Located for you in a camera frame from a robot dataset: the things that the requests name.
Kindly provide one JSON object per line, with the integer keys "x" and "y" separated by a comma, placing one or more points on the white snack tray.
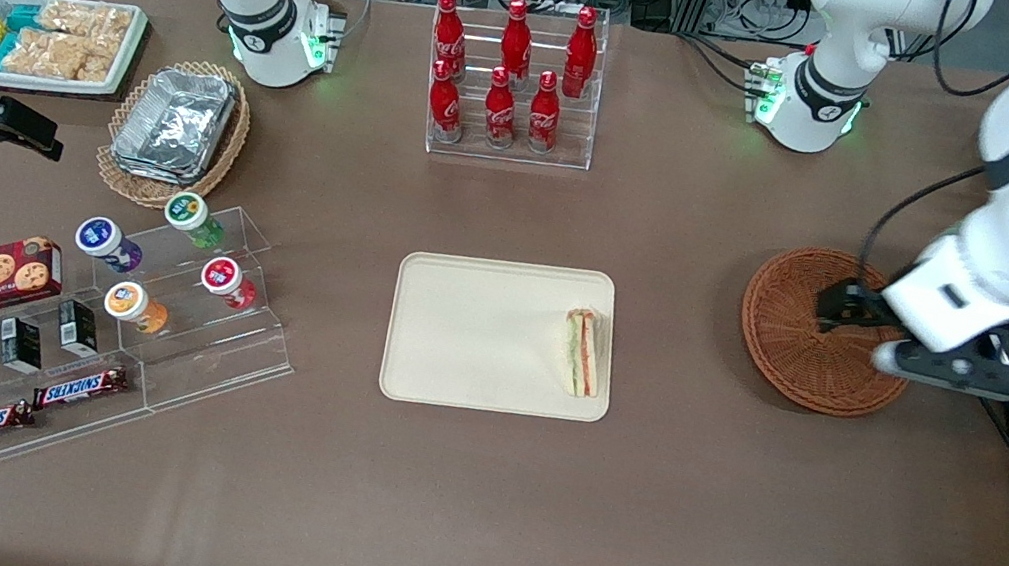
{"x": 40, "y": 82}

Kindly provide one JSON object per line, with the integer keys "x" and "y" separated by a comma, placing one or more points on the red lid cup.
{"x": 219, "y": 274}

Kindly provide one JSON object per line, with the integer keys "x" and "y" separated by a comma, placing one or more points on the triangle sandwich with lettuce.
{"x": 582, "y": 356}

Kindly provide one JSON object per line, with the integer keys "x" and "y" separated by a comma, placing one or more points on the orange lid cup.
{"x": 125, "y": 301}

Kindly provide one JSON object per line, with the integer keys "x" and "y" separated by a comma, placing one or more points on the teal snack packet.
{"x": 3, "y": 50}
{"x": 25, "y": 18}

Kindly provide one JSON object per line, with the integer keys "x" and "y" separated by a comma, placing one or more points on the red cola bottle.
{"x": 581, "y": 52}
{"x": 445, "y": 36}
{"x": 516, "y": 42}
{"x": 445, "y": 107}
{"x": 499, "y": 115}
{"x": 544, "y": 117}

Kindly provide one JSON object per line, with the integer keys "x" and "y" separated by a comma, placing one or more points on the clear acrylic bottle rack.
{"x": 504, "y": 156}

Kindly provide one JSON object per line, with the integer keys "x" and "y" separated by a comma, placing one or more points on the brown wicker basket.
{"x": 788, "y": 348}

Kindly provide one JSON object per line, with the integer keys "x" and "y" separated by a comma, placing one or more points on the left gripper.
{"x": 849, "y": 305}

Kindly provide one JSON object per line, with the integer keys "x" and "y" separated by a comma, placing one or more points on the clear acrylic stepped stand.
{"x": 230, "y": 351}

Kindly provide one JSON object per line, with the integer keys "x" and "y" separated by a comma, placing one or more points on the small black box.
{"x": 22, "y": 345}
{"x": 78, "y": 328}

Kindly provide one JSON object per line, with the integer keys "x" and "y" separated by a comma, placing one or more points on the purple lid cup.
{"x": 97, "y": 236}

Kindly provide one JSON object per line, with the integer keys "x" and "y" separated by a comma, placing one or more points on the beige plastic tray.
{"x": 476, "y": 334}

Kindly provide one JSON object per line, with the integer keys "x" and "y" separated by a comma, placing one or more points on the clear rice cracker bag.
{"x": 98, "y": 67}
{"x": 66, "y": 16}
{"x": 45, "y": 53}
{"x": 112, "y": 24}

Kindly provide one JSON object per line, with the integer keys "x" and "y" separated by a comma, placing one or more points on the light wicker basket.
{"x": 125, "y": 185}

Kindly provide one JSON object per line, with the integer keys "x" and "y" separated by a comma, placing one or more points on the stack of foil containers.
{"x": 175, "y": 125}

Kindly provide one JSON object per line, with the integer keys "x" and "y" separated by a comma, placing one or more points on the green lid cup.
{"x": 187, "y": 211}

